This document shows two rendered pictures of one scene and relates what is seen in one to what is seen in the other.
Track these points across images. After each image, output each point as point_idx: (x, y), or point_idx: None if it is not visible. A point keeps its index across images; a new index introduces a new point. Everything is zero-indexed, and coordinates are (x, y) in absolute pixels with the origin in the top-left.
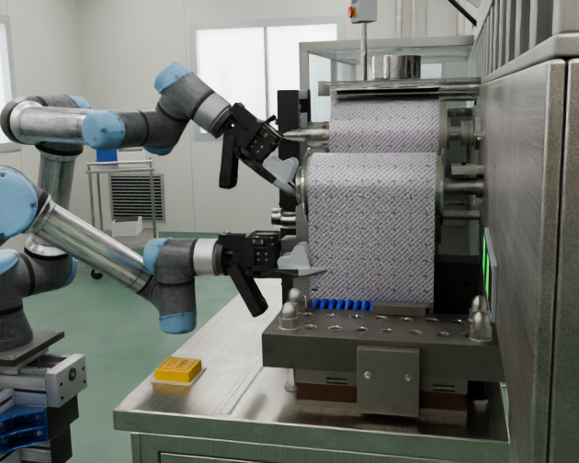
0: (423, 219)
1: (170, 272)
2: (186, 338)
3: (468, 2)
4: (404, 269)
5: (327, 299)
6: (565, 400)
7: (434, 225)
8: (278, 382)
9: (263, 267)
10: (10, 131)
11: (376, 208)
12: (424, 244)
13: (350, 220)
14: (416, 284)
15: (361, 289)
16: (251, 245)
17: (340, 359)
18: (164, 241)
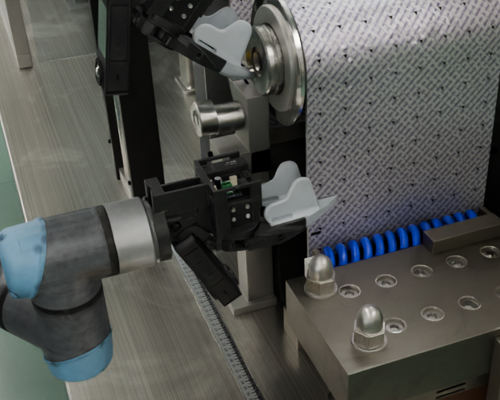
0: (482, 86)
1: (73, 289)
2: None
3: None
4: (450, 167)
5: (344, 245)
6: None
7: (497, 93)
8: (308, 399)
9: (248, 232)
10: None
11: (416, 86)
12: (479, 125)
13: (375, 114)
14: (464, 182)
15: (386, 213)
16: (225, 203)
17: (467, 365)
18: (40, 235)
